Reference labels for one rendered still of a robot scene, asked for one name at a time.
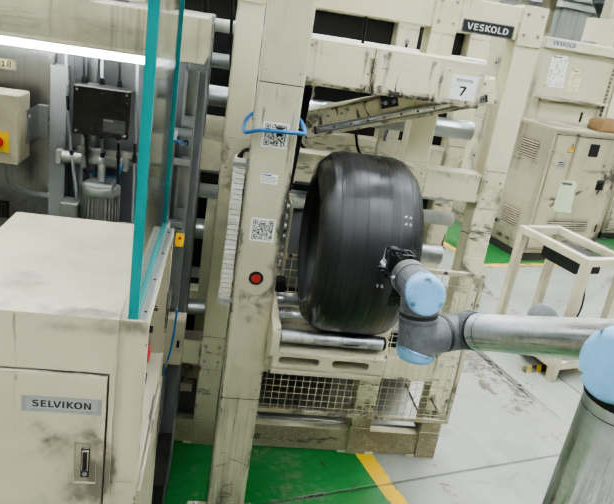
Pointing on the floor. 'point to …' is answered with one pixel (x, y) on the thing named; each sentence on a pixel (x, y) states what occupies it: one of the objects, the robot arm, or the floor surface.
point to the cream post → (270, 85)
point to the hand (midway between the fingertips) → (387, 263)
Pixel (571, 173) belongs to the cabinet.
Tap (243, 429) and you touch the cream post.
